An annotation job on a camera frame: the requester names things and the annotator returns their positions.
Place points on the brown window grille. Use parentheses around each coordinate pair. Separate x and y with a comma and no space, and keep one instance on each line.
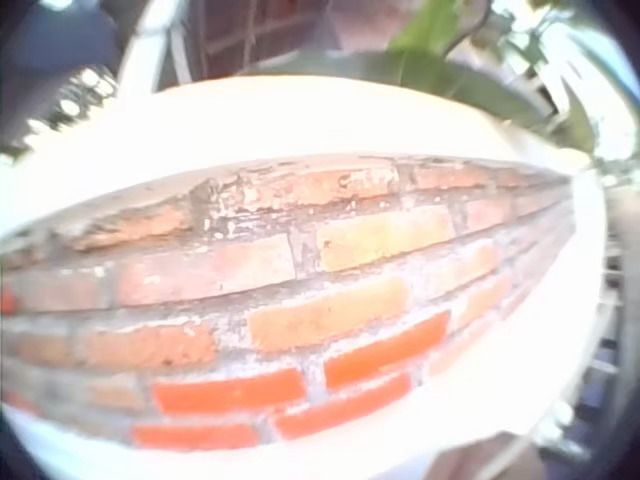
(250,30)

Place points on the green leafy plant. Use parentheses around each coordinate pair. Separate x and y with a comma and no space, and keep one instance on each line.
(440,70)

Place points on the dark blue cover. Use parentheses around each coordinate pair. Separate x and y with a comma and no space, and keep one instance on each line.
(55,40)

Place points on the white post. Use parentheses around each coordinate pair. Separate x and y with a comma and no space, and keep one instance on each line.
(145,45)

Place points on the person's right hand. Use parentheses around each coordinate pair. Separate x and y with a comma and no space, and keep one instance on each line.
(485,460)

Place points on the white metal railing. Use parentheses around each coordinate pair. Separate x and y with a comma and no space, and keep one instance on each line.
(607,320)

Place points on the red brick low wall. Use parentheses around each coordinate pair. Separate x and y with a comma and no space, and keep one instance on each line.
(280,300)

